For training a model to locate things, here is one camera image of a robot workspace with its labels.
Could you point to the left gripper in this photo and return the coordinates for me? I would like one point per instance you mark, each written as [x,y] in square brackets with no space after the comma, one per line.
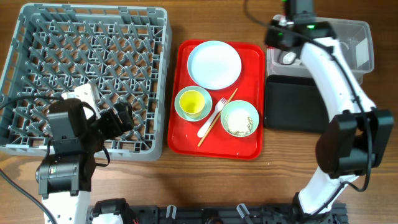
[116,129]

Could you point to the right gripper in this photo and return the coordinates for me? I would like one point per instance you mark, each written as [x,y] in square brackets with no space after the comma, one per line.
[270,39]

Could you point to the white napkin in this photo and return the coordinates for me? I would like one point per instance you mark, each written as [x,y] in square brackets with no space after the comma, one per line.
[288,58]

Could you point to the yellow plastic cup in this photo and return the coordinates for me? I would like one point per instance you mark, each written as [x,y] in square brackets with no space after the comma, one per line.
[192,103]

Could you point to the rice and peanut shells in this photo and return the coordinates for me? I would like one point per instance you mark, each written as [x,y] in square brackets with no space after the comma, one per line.
[238,123]

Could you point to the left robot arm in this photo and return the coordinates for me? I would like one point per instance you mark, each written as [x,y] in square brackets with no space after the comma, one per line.
[64,177]

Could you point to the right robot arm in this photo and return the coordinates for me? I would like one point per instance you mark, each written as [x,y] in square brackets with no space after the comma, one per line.
[357,134]

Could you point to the grey dishwasher rack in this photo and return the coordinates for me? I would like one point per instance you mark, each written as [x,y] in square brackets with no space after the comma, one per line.
[55,48]

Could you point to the red plastic tray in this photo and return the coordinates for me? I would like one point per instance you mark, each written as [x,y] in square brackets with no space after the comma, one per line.
[182,134]

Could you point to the black tray bin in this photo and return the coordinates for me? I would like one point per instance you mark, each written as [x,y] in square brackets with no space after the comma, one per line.
[294,104]

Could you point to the clear plastic bin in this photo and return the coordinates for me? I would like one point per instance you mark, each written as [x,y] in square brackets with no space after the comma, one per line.
[356,44]

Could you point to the light blue plate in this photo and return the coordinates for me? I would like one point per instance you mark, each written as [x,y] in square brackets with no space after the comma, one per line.
[214,65]

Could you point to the wooden chopstick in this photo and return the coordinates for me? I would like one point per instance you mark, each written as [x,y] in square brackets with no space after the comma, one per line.
[215,120]

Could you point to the mint green saucer bowl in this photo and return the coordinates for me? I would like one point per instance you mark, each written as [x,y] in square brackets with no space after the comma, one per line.
[207,103]

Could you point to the white plastic fork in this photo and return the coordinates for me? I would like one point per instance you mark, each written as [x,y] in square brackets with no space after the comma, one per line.
[219,106]

